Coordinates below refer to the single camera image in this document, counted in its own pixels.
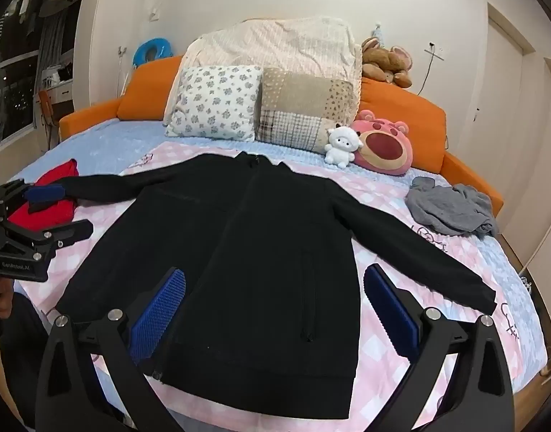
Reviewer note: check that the glass balcony door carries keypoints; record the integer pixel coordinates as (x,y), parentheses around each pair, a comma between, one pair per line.
(14,90)

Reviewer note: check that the orange chair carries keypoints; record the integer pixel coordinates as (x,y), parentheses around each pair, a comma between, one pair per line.
(44,103)

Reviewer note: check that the floral white pillow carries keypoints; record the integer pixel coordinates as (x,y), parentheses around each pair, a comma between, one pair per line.
(214,101)

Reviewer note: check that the light blue bed sheet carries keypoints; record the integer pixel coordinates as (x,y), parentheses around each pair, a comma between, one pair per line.
(100,144)

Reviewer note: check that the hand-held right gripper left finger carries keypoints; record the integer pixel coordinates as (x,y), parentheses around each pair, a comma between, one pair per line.
(160,315)

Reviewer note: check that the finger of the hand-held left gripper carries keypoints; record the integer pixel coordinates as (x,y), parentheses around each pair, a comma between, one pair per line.
(43,194)
(64,231)

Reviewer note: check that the person's left hand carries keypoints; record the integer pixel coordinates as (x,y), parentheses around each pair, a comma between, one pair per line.
(3,297)

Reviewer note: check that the white wardrobe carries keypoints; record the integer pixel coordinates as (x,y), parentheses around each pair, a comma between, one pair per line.
(504,99)

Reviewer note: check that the pink checked blanket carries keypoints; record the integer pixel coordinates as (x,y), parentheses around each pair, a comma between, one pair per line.
(370,189)

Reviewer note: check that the grey garment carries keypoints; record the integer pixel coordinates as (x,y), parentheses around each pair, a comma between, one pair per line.
(450,209)

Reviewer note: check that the black jacket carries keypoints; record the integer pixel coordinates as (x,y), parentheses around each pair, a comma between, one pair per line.
(257,256)

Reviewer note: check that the red garment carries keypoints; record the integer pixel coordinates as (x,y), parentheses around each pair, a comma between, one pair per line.
(59,171)

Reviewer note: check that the brown teddy bear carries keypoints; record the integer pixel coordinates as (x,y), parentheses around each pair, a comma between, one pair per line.
(385,60)

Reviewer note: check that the cream quilt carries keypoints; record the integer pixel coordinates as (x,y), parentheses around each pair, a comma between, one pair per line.
(280,45)

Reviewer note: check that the beige patchwork pillow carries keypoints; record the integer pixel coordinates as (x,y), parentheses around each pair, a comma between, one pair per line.
(302,108)

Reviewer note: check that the white lamb plush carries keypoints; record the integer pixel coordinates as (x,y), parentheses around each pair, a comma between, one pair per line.
(343,144)

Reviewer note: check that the orange bed frame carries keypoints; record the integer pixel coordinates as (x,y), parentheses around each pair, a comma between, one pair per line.
(392,103)

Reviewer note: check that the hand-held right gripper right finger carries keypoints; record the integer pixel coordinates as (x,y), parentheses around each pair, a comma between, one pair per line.
(390,315)

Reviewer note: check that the pink bear plush cushion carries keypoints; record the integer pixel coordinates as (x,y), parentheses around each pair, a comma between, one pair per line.
(385,146)

